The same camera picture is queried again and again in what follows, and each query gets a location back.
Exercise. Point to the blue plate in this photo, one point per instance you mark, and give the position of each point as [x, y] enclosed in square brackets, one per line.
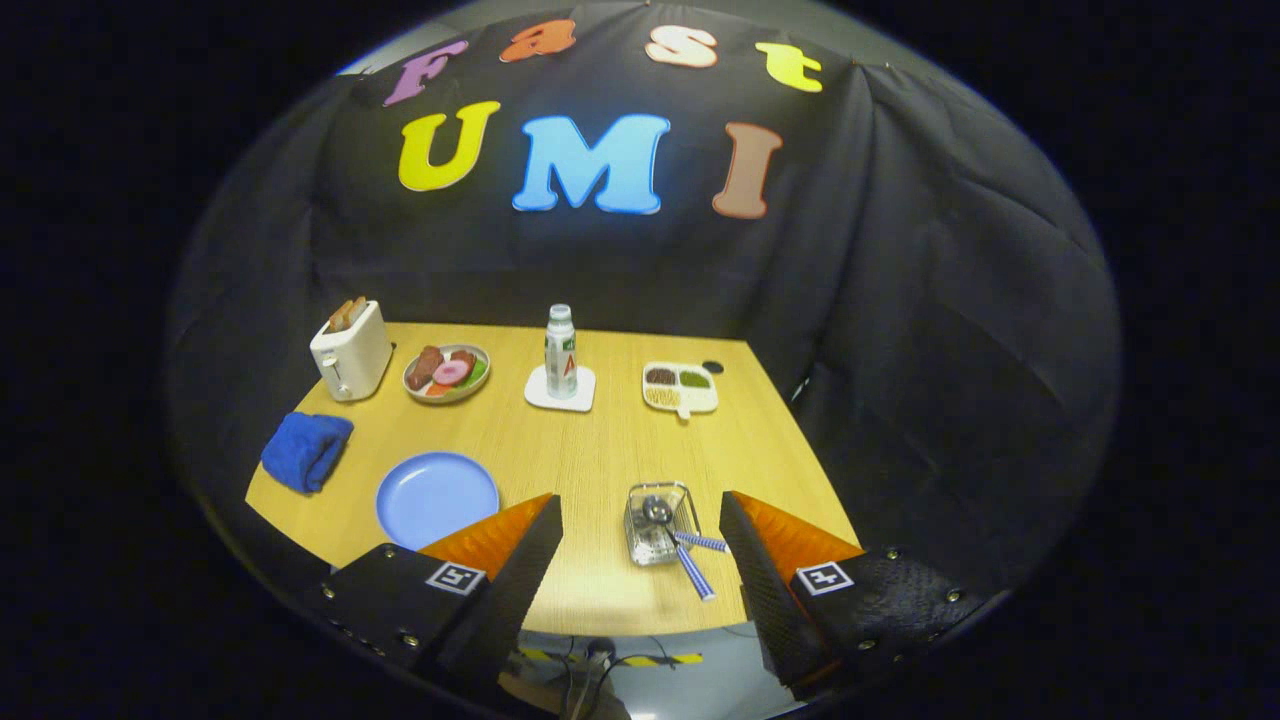
[435, 495]

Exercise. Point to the large brown meat piece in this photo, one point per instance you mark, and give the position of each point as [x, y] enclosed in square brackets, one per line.
[423, 368]

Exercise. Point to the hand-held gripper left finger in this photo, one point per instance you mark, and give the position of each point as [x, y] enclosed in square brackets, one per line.
[500, 610]

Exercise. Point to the toast slice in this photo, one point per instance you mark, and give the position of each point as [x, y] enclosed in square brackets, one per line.
[357, 310]
[339, 317]

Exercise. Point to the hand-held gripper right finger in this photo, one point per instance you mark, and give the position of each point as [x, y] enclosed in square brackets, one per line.
[775, 600]

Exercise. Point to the white toaster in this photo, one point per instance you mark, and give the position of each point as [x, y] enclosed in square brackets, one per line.
[355, 360]

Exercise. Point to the white divided dish with beans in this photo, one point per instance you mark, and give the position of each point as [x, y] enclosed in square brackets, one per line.
[700, 400]

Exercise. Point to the beige food plate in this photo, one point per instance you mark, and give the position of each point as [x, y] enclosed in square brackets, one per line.
[475, 392]

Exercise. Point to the white square coaster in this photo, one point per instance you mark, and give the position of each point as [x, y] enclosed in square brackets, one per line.
[538, 398]

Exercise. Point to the white drink bottle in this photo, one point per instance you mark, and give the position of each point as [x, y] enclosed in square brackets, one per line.
[561, 360]

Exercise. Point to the yellow black floor tape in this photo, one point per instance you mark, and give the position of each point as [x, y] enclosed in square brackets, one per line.
[650, 660]

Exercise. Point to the green lettuce leaf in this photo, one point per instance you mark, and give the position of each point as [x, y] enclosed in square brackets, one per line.
[477, 372]

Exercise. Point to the folded blue towel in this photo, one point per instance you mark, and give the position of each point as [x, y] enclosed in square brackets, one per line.
[305, 450]

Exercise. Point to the pink ham slice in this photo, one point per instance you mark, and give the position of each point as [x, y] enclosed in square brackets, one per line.
[450, 373]

